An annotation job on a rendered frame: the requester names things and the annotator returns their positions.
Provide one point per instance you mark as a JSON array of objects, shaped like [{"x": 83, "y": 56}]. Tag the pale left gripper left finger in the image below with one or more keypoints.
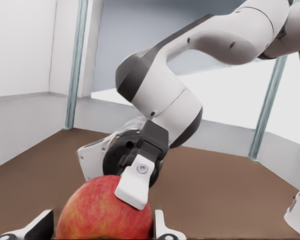
[{"x": 37, "y": 228}]

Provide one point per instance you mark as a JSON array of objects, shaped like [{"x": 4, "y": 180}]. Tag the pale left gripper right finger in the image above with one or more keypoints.
[{"x": 161, "y": 232}]

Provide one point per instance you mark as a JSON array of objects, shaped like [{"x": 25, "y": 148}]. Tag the finger of the pale right gripper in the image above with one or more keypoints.
[{"x": 133, "y": 187}]

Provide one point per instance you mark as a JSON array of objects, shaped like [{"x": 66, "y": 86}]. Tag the red apple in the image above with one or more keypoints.
[{"x": 95, "y": 215}]

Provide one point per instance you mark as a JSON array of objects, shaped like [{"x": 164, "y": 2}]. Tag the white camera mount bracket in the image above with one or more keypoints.
[{"x": 92, "y": 157}]

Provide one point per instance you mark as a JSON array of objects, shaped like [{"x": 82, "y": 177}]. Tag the silver frame post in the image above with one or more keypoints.
[
  {"x": 267, "y": 112},
  {"x": 75, "y": 75}
]

